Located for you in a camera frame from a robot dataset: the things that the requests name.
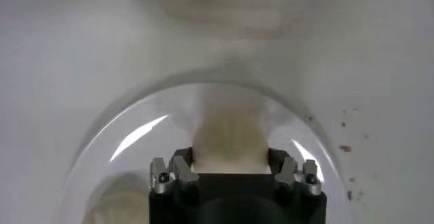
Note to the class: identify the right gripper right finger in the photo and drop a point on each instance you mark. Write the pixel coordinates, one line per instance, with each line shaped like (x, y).
(288, 174)

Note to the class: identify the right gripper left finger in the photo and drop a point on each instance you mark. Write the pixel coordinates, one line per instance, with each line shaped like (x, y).
(183, 174)

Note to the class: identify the white steamed baozi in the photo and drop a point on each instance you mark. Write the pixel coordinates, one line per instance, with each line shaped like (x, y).
(232, 137)

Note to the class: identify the white round plate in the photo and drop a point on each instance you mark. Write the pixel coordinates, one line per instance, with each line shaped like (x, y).
(152, 137)

